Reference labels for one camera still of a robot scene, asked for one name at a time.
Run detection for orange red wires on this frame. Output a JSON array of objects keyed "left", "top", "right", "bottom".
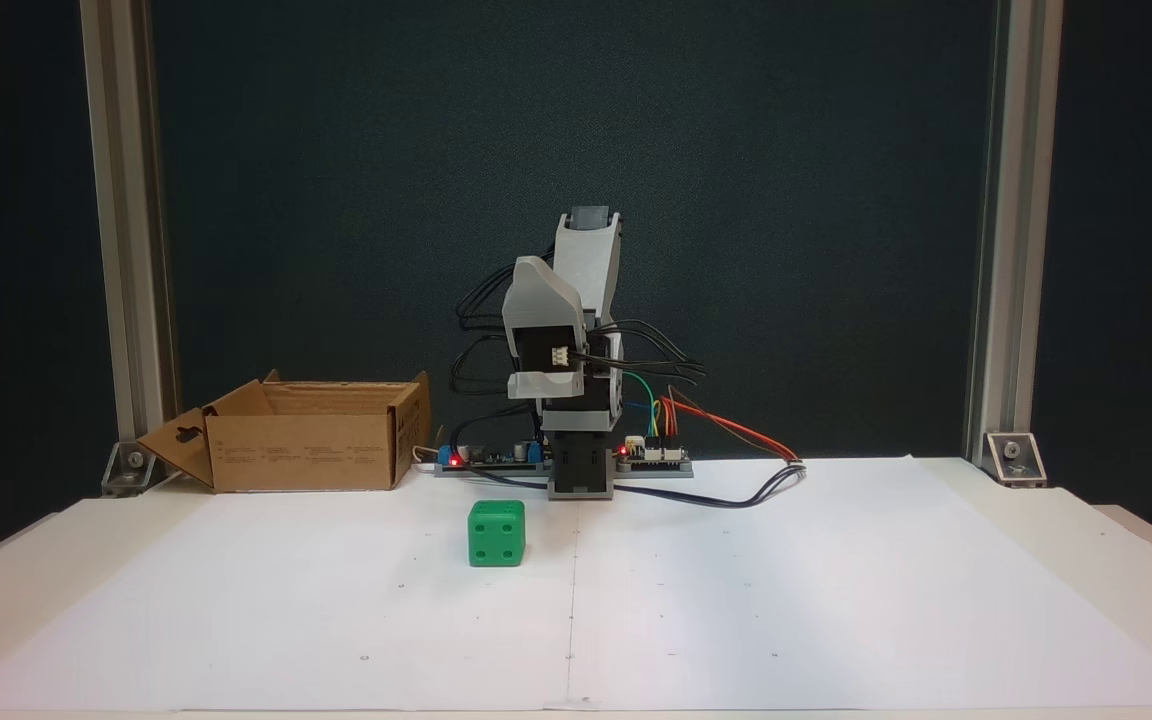
[{"left": 660, "top": 385, "right": 801, "bottom": 465}]

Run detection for black looping motor wires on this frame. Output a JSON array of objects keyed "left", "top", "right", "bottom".
[{"left": 449, "top": 262, "right": 542, "bottom": 457}]

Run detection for green wire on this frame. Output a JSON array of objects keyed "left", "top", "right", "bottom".
[{"left": 620, "top": 371, "right": 661, "bottom": 441}]

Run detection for green dice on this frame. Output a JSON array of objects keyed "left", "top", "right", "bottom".
[{"left": 467, "top": 500, "right": 527, "bottom": 569}]

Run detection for black cable on table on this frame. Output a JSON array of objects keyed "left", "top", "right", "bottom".
[{"left": 476, "top": 462, "right": 809, "bottom": 511}]

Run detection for aluminium frame post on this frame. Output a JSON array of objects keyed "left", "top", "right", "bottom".
[
  {"left": 79, "top": 0, "right": 180, "bottom": 451},
  {"left": 964, "top": 0, "right": 1065, "bottom": 461}
]

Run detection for blue circuit board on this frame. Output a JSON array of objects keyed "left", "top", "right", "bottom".
[{"left": 434, "top": 437, "right": 549, "bottom": 478}]

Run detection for black gripper motor wires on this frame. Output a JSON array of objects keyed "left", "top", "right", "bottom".
[{"left": 564, "top": 319, "right": 709, "bottom": 389}]

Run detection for metal corner bracket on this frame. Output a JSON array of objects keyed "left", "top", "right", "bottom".
[
  {"left": 100, "top": 439, "right": 159, "bottom": 498},
  {"left": 983, "top": 431, "right": 1049, "bottom": 490}
]

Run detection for brown cardboard box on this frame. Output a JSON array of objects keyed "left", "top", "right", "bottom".
[{"left": 137, "top": 370, "right": 433, "bottom": 494}]

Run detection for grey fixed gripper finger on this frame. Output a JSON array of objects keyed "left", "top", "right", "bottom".
[{"left": 502, "top": 255, "right": 588, "bottom": 335}]

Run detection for white connector circuit board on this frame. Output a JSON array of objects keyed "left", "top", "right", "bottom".
[{"left": 614, "top": 436, "right": 694, "bottom": 480}]

